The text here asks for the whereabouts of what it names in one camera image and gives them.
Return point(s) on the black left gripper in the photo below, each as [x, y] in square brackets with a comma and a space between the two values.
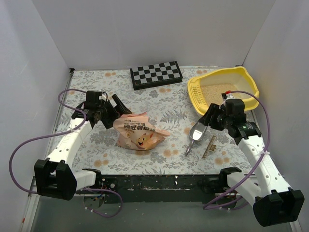
[111, 113]

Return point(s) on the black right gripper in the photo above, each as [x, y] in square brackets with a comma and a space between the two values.
[216, 118]

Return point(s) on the silver metal scoop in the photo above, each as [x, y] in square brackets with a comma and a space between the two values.
[196, 134]

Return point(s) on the pink cat litter bag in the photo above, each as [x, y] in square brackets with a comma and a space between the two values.
[136, 133]

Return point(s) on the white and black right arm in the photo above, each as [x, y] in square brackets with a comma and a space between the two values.
[272, 198]

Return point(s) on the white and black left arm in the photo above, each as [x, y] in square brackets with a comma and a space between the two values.
[54, 176]

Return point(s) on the yellow and white litter box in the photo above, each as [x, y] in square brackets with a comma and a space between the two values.
[208, 88]

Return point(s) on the floral patterned table mat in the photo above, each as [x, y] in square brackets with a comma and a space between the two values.
[168, 108]

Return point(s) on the small brown wooden ruler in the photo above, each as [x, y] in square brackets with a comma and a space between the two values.
[210, 148]

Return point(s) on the black and silver chessboard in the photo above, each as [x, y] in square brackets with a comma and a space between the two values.
[156, 75]

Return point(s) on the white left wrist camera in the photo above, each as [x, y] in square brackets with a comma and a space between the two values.
[103, 96]

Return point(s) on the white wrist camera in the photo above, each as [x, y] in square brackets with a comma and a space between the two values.
[103, 96]
[226, 96]

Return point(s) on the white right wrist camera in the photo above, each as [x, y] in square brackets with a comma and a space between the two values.
[226, 96]

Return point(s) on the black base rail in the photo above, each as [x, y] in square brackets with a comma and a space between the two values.
[153, 188]

